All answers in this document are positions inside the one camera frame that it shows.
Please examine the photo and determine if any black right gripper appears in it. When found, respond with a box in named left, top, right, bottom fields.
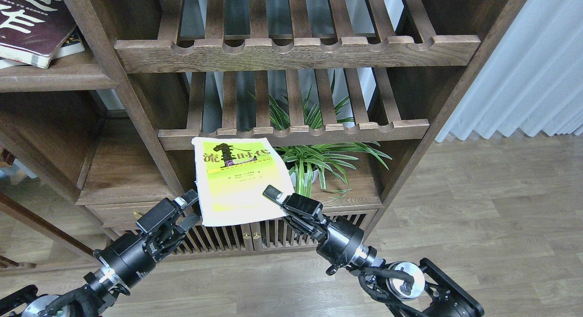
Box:
left=263, top=185, right=367, bottom=268

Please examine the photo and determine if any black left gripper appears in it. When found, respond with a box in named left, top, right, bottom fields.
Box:
left=93, top=189, right=200, bottom=290

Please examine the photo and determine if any yellow green paperback book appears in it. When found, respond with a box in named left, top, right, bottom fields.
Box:
left=192, top=137, right=294, bottom=226

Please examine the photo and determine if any white green illustrated book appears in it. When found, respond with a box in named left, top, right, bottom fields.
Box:
left=0, top=28, right=85, bottom=69

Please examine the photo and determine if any dark maroon thick book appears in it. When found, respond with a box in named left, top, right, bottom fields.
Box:
left=0, top=0, right=77, bottom=69

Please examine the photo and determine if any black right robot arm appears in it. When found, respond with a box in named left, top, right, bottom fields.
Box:
left=264, top=186, right=485, bottom=317

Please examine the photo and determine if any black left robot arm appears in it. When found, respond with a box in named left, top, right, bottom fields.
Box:
left=1, top=190, right=200, bottom=317

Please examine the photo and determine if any white plant pot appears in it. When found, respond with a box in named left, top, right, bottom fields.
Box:
left=289, top=168, right=319, bottom=188

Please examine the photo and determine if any green spider plant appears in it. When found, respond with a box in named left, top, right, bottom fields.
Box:
left=269, top=88, right=392, bottom=199

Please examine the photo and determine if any dark wooden bookshelf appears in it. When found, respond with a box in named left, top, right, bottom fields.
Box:
left=0, top=0, right=536, bottom=268

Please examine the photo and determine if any white pleated curtain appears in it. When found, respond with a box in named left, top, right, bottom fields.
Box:
left=436, top=0, right=583, bottom=142

